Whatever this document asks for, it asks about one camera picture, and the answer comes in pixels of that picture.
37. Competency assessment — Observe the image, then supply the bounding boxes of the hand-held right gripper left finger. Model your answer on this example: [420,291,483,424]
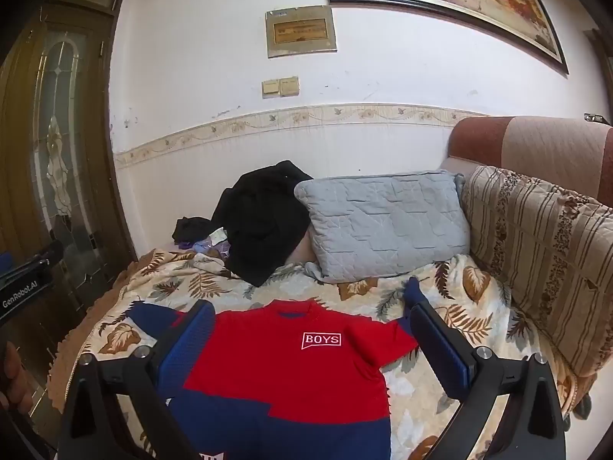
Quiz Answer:
[57,299,216,460]

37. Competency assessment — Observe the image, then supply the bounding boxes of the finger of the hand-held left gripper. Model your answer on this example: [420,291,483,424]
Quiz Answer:
[0,240,65,281]

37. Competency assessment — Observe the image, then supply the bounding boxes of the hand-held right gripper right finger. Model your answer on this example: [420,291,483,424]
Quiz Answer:
[407,302,568,460]

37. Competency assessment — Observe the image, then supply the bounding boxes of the red and blue sweater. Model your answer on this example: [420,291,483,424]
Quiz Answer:
[125,275,425,460]

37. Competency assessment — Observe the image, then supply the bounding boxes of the person's left hand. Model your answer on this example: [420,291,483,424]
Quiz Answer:
[0,340,30,413]

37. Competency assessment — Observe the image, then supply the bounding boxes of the leaf-print blanket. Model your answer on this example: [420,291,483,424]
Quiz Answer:
[48,249,595,460]

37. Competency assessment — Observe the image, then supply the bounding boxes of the small colourful cloth heap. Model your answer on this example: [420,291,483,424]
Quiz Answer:
[179,237,235,260]

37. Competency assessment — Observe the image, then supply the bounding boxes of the small black cloth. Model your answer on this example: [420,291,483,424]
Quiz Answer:
[172,217,214,245]

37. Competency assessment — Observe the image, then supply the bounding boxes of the wooden door with glass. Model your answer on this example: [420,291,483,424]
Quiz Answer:
[0,0,139,442]

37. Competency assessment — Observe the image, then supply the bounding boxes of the large black garment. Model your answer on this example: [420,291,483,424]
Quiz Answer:
[211,159,314,288]

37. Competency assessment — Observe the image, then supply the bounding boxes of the striped floral cushion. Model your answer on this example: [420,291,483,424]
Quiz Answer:
[461,165,613,379]

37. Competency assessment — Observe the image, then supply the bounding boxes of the grey quilted pillow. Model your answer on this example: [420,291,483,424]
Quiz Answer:
[293,170,472,284]

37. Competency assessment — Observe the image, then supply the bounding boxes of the brown and beige sofa backrest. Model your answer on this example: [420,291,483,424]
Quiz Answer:
[438,115,613,212]

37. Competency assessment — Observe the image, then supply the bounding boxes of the small framed wall panel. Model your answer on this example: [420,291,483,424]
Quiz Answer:
[266,5,337,59]

